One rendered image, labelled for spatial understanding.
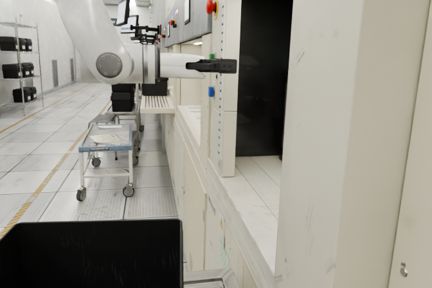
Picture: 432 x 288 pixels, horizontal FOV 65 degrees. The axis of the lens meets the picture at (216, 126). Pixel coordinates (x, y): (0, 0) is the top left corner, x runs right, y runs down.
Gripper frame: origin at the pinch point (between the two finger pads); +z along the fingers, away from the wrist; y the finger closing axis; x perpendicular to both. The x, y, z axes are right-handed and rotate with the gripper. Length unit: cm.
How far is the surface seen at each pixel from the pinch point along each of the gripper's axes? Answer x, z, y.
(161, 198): -119, -8, -196
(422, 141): -3, 2, 56
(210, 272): -42.8, -5.1, 14.2
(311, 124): -3.5, -3.1, 49.2
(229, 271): -42.8, -1.0, 14.4
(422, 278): -13, 2, 58
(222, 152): -24.4, 2.7, -13.2
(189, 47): 7, 12, -166
